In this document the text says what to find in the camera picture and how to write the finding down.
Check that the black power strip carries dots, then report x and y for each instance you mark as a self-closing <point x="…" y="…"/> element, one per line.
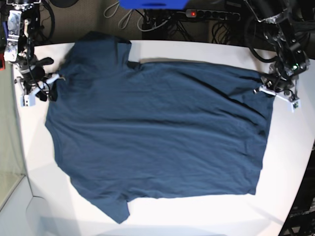
<point x="212" y="15"/>

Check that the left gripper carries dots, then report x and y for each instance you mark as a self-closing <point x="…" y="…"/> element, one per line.
<point x="284" y="88"/>

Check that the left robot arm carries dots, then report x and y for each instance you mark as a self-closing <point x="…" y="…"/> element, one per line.
<point x="290" y="60"/>

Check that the blue box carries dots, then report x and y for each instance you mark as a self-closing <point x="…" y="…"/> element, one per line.
<point x="153" y="4"/>

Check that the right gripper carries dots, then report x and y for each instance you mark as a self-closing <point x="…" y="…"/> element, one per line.
<point x="44" y="89"/>

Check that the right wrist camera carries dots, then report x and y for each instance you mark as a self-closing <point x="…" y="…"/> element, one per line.
<point x="27" y="100"/>

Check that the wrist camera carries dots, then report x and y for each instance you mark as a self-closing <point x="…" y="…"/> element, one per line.
<point x="294" y="106"/>
<point x="27" y="100"/>

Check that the dark blue t-shirt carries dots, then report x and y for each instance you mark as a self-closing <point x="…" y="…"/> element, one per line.
<point x="124" y="130"/>

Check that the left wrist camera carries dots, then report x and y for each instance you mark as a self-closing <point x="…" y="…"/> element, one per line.
<point x="294" y="106"/>

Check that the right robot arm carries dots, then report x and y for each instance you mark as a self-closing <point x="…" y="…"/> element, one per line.
<point x="22" y="29"/>

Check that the red black device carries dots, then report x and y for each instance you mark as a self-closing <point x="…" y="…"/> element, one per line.
<point x="2" y="62"/>

